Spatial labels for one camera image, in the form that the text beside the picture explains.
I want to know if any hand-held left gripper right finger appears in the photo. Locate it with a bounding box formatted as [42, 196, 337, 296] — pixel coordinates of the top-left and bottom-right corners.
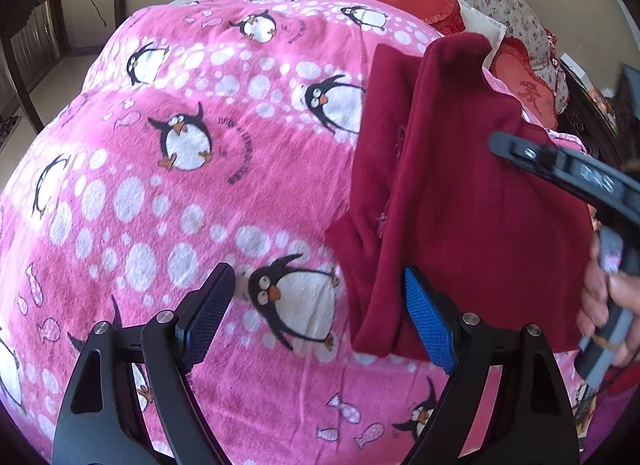
[404, 266, 583, 465]

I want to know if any pink penguin print blanket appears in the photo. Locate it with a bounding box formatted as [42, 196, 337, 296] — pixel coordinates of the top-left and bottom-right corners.
[0, 0, 603, 465]

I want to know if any person's right hand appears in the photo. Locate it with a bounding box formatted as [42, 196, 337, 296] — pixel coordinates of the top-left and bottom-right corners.
[576, 232, 640, 369]

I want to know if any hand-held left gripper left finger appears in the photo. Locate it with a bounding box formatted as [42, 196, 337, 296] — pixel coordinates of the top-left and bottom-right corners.
[50, 262, 237, 465]

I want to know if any patterned floor mat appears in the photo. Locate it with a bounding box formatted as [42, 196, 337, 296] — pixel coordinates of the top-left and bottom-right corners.
[0, 115, 24, 156]

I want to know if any dark carved wooden headboard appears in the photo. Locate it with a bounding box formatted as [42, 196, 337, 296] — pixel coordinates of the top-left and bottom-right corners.
[559, 52, 640, 158]

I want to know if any dark wooden table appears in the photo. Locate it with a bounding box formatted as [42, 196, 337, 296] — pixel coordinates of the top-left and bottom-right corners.
[0, 0, 129, 134]

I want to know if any dark red fleece garment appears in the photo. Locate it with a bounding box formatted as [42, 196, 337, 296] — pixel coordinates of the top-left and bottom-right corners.
[324, 32, 599, 365]

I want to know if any white pillow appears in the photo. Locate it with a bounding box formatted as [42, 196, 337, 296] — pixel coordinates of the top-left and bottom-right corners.
[457, 0, 507, 56]

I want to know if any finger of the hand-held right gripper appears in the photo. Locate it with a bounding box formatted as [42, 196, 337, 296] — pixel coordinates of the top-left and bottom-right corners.
[488, 131, 563, 178]

